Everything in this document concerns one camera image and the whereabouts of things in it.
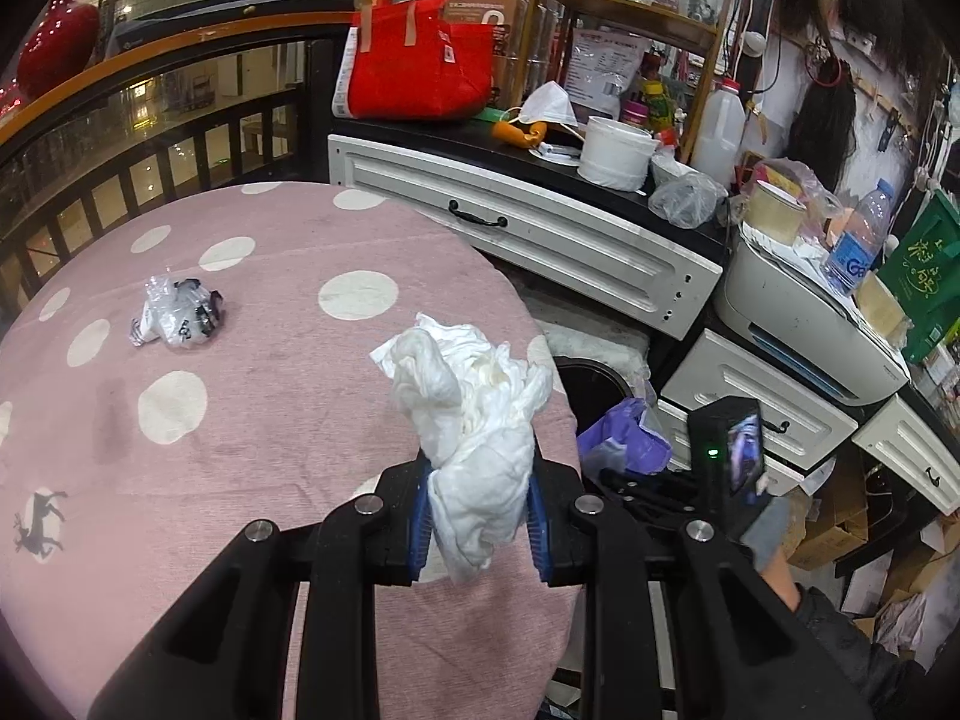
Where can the white printer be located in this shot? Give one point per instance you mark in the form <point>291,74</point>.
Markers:
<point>787,307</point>

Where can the clear water bottle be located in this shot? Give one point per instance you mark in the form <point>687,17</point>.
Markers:
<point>855,247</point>

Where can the clear black-printed plastic wrapper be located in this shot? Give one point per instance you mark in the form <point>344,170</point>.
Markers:
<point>176,315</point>

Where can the small white tray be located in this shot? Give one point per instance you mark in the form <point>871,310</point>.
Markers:
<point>559,154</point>

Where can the cardboard box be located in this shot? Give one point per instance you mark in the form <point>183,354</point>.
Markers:
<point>832,532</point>

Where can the crumpled clear plastic bag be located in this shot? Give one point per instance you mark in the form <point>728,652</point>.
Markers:
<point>686,199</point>

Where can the white drawer front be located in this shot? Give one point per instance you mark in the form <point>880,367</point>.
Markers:
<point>907,442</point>
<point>735,382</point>

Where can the purple plastic wrapper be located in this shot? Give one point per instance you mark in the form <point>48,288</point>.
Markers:
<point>622,435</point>

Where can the white curved cabinet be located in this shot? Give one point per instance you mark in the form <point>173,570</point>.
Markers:
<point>562,255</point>

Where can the white fluffy cloth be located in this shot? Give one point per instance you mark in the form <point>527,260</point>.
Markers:
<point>592,341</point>

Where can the brown printed carton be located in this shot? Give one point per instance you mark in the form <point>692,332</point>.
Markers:
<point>510,26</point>

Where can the pink polka-dot tablecloth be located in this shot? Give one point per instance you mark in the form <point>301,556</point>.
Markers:
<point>262,390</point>

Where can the person's right forearm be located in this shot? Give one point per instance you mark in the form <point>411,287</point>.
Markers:
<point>847,652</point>

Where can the clear bag with paper label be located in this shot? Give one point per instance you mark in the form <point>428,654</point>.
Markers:
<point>600,67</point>

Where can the black trash bin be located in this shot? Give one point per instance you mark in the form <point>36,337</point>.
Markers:
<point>592,390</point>

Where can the white tissue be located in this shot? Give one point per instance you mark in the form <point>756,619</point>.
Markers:
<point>472,420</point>

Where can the black hanging tassel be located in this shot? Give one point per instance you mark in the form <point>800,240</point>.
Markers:
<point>817,127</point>

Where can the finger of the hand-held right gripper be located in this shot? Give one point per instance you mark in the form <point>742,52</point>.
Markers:
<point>652,491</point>

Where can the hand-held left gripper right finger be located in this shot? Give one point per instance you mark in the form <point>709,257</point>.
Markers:
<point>536,532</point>

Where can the white printed packet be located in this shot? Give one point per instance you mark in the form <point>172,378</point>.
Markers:
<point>343,75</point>

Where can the orange carrot toy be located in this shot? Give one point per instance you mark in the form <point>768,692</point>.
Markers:
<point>514,131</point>

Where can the white bucket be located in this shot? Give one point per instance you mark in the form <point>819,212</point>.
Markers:
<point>615,157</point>

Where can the green shopping bag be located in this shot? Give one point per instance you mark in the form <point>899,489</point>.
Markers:
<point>922,277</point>

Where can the red fabric bag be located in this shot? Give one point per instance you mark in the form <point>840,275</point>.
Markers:
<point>420,67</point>

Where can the black railing fence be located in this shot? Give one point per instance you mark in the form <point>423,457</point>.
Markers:
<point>187,127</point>

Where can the white face mask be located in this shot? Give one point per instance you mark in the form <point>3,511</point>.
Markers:
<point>547,101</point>

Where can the curved wooden counter rail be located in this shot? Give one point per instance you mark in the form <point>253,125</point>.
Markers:
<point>187,41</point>

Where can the wooden shelf rack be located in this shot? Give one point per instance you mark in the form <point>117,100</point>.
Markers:
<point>637,19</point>

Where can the beige paper bowl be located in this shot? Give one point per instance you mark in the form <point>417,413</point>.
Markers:
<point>776,210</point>

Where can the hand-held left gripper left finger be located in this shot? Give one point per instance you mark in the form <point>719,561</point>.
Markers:
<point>420,525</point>

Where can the white plastic jug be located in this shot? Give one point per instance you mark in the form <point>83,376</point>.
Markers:
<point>716,135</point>

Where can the pink lid jar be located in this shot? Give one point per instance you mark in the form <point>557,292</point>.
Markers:
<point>636,114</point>

